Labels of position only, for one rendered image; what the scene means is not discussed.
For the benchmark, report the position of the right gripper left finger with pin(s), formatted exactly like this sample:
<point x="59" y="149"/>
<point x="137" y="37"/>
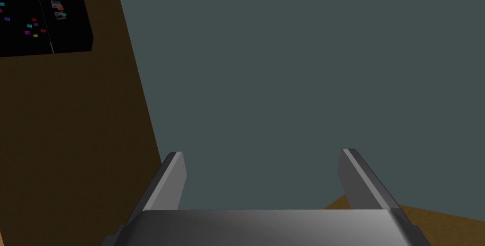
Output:
<point x="168" y="185"/>

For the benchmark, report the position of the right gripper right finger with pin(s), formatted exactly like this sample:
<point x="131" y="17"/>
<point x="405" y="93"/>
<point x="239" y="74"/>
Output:
<point x="362" y="185"/>

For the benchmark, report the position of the black fridge with magnets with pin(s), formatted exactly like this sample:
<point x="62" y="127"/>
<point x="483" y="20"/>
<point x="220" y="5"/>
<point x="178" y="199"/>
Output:
<point x="41" y="22"/>

